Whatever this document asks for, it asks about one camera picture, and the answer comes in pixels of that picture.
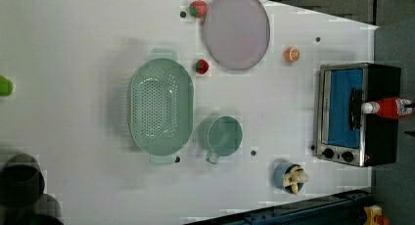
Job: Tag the yellow red clamp tool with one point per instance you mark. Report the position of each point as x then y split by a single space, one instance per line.
375 216

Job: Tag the black silver toaster oven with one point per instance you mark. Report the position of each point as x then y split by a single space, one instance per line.
345 133

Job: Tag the black cylinder cup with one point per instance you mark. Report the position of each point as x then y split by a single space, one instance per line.
22 182
46 211

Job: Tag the large grey round plate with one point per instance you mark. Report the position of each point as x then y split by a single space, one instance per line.
237 32

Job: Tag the blue metal frame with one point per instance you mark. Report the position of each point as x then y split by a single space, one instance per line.
338 209

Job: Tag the green cylinder at table edge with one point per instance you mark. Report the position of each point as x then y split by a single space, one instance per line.
6 86

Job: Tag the toy strawberry near plate top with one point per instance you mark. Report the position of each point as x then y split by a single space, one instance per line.
198 9

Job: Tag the green plastic colander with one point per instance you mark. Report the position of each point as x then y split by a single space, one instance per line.
161 107

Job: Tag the toy strawberry near colander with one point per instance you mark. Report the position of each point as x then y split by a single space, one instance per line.
201 66

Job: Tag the toy peeled banana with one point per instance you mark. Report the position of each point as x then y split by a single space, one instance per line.
294 177

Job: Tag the toy orange half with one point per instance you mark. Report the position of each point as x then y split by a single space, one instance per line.
292 54

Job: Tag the green metal mug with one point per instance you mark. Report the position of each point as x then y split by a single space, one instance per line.
220 136

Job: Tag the blue bowl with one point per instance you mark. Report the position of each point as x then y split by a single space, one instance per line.
279 174

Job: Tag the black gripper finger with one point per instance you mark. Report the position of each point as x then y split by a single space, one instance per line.
410 133
412 105

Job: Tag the red ketchup bottle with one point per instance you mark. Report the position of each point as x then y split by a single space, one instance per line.
392 108

